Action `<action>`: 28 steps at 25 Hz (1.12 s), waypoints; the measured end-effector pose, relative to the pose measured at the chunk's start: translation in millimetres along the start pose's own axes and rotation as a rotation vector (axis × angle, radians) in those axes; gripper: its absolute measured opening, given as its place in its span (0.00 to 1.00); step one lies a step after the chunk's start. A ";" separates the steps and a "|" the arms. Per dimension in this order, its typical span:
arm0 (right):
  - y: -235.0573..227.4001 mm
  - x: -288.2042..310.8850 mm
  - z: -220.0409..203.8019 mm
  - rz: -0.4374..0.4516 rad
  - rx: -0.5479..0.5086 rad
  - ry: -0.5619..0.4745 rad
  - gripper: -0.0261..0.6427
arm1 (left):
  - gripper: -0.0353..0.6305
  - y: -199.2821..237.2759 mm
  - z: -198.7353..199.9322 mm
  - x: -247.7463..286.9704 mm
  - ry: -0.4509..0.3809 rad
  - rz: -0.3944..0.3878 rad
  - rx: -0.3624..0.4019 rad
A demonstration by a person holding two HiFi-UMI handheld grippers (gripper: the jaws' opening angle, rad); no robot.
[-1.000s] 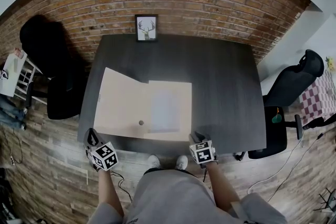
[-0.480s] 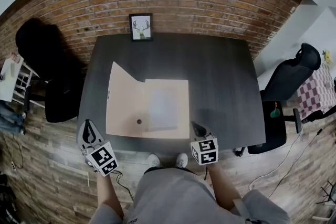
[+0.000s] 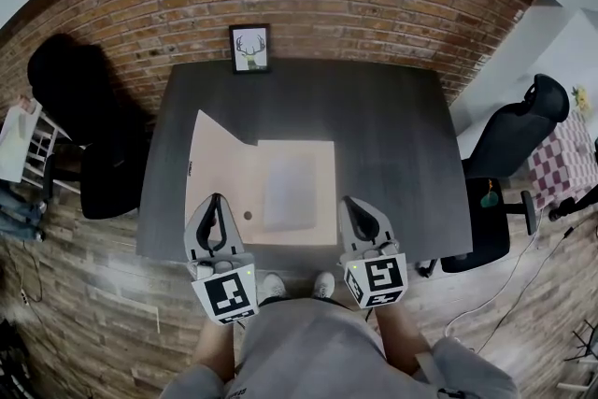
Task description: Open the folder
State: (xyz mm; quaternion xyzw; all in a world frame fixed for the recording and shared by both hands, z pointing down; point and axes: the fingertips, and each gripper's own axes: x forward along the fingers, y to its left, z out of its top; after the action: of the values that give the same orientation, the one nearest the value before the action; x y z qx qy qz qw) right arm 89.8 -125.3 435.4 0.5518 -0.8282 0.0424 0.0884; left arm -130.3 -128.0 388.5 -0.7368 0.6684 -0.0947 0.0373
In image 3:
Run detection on white cable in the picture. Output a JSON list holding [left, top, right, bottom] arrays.
[[445, 237, 539, 338]]

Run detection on person's grey shirt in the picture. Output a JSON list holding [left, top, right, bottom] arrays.
[[161, 296, 520, 399]]

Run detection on green and orange toy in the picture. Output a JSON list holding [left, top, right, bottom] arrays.
[[480, 178, 499, 209]]

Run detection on yellow flowers in vase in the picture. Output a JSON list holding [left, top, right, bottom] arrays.
[[570, 84, 592, 111]]

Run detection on beige rectangular board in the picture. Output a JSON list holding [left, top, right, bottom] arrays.
[[184, 109, 338, 249]]

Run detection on person's left forearm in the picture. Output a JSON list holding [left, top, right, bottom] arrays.
[[193, 317, 235, 383]]

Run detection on pale document sheet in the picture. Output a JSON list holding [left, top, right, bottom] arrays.
[[262, 153, 319, 234]]

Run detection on black metal stool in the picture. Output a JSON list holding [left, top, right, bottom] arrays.
[[564, 320, 598, 363]]

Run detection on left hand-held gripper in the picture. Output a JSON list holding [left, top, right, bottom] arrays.
[[185, 192, 261, 326]]

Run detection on pink checkered tablecloth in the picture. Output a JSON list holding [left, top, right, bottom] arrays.
[[527, 111, 598, 209]]

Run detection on black framed deer picture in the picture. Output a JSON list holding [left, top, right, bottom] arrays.
[[228, 23, 272, 76]]

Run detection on black bag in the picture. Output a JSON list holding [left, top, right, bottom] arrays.
[[0, 317, 30, 399]]

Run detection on person's right forearm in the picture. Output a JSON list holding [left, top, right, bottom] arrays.
[[373, 306, 434, 378]]

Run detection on white side table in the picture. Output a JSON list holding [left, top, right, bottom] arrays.
[[0, 101, 43, 183]]

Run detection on black mesh headrest office chair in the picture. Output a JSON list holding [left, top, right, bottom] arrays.
[[418, 73, 571, 279]]

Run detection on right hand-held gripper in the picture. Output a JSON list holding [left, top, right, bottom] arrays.
[[336, 195, 408, 309]]

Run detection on white wooden chair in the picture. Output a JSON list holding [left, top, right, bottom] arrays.
[[21, 111, 72, 195]]

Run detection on person's white shoe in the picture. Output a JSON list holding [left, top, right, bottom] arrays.
[[311, 271, 336, 299], [256, 273, 287, 306]]

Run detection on black high-back office chair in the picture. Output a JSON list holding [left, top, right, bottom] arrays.
[[26, 33, 151, 221]]

